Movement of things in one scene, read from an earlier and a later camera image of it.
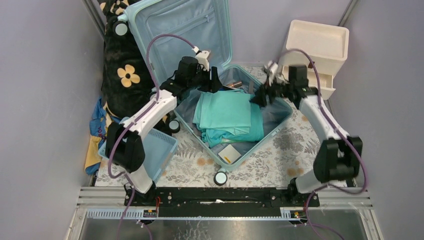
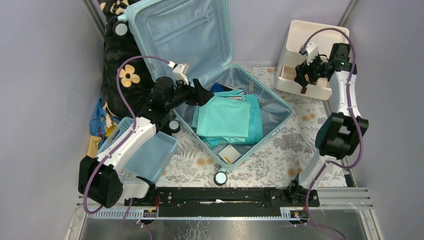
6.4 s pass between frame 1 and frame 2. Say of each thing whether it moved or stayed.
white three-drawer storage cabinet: stayed
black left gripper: moved
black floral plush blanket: stayed
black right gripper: moved
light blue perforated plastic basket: stayed
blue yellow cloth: stayed
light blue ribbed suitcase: moved
